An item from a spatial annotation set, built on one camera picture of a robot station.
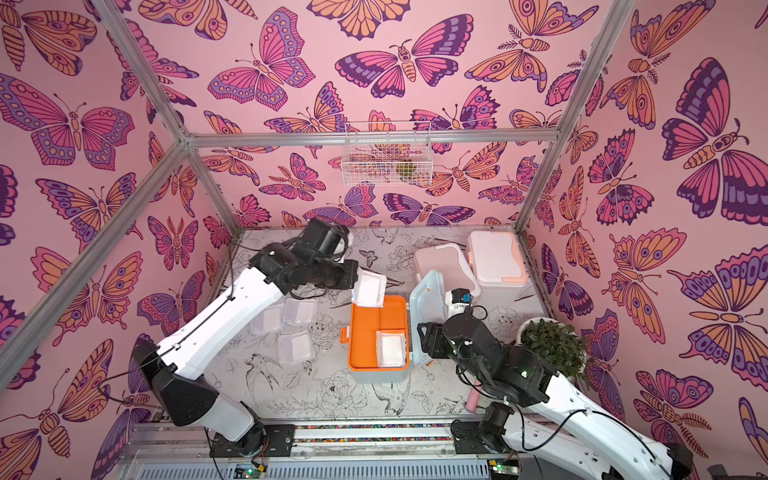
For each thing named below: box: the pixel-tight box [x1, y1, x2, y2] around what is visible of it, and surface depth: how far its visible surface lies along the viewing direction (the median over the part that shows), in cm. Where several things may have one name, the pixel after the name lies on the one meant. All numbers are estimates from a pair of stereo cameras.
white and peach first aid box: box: [468, 231, 529, 302], surface depth 94 cm
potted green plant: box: [515, 316, 588, 386], surface depth 73 cm
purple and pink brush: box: [465, 388, 481, 413], surface depth 80 cm
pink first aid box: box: [414, 243, 482, 299], surface depth 94 cm
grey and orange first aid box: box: [340, 269, 447, 384], surface depth 83 cm
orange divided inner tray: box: [348, 295, 408, 371], surface depth 83 cm
